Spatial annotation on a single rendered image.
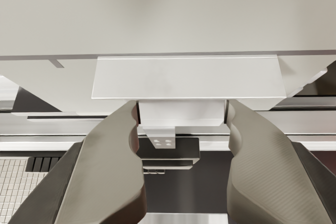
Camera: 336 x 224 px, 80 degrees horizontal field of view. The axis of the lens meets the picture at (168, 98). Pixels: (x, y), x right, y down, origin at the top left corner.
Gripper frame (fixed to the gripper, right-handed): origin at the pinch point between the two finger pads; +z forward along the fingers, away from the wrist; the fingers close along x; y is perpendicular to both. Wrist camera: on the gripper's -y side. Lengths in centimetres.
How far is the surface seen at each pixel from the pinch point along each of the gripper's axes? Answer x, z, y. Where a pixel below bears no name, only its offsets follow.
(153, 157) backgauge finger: -4.4, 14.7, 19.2
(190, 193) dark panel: 4, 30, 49
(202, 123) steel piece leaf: 2.3, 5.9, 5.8
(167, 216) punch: -1.1, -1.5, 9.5
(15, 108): -15.1, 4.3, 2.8
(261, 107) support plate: 6.6, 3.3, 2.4
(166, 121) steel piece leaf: -1.3, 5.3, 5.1
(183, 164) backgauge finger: 0.8, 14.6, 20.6
